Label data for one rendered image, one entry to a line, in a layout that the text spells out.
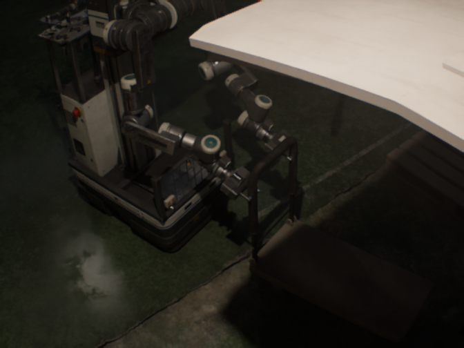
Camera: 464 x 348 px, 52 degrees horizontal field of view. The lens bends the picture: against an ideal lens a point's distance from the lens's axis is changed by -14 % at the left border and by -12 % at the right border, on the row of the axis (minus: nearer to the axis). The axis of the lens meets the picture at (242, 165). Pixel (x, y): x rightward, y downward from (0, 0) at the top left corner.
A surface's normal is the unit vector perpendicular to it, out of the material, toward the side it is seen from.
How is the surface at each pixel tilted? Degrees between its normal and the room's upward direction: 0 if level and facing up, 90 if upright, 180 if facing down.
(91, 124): 90
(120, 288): 0
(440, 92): 3
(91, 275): 0
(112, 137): 90
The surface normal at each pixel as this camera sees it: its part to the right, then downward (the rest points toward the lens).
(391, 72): -0.18, -0.82
